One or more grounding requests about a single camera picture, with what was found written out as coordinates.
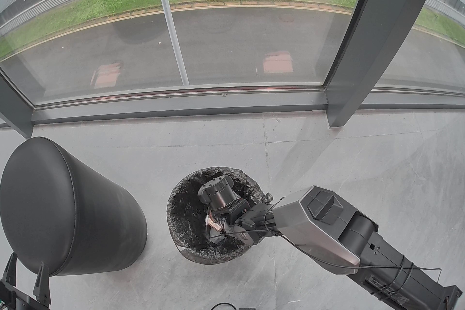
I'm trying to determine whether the black plastic bag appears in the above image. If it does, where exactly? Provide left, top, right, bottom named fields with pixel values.
left=166, top=166, right=274, bottom=266

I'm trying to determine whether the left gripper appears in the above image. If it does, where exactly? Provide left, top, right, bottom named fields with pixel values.
left=0, top=252, right=51, bottom=310

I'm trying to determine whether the dark grey round chair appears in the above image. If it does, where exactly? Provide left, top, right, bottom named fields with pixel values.
left=0, top=137, right=147, bottom=277

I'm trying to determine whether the crumpled pink wrapper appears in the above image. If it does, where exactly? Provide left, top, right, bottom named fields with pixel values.
left=206, top=215, right=225, bottom=232

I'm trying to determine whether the window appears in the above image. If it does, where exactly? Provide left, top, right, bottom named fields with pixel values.
left=0, top=0, right=465, bottom=139

